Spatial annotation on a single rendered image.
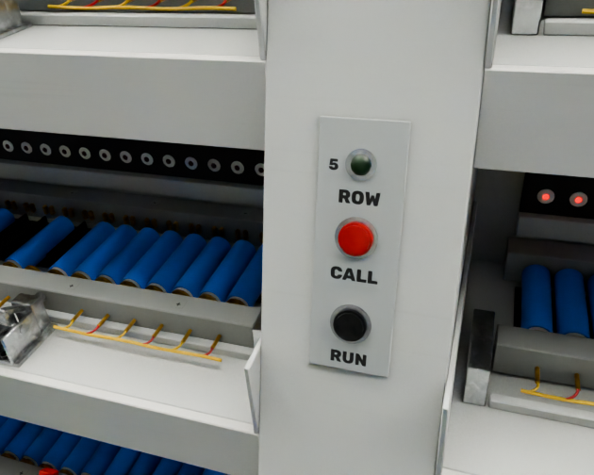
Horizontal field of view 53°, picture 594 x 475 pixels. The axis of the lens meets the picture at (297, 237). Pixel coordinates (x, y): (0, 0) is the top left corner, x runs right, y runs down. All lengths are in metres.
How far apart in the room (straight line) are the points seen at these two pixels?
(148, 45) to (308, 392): 0.19
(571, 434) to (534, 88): 0.18
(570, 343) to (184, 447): 0.23
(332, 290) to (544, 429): 0.14
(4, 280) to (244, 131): 0.23
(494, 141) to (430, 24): 0.06
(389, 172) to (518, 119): 0.06
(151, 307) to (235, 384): 0.08
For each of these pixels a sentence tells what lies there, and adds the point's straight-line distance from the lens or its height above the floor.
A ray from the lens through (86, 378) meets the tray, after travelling 0.40.
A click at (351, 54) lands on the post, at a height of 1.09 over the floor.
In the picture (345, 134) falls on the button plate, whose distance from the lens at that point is 0.27.
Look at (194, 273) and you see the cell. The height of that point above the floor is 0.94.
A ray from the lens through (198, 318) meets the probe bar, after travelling 0.38.
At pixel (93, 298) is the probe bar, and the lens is 0.42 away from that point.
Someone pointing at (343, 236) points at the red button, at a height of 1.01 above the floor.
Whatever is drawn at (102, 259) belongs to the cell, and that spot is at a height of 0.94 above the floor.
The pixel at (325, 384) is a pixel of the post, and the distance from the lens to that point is 0.31.
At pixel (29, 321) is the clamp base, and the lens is 0.42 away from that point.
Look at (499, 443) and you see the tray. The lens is 0.34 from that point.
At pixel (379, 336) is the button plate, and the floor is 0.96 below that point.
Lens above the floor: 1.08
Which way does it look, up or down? 17 degrees down
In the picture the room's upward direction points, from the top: 2 degrees clockwise
